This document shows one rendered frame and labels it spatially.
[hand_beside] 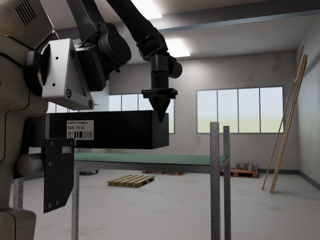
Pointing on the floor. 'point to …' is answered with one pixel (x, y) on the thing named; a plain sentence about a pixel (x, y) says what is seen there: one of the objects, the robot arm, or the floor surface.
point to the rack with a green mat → (90, 158)
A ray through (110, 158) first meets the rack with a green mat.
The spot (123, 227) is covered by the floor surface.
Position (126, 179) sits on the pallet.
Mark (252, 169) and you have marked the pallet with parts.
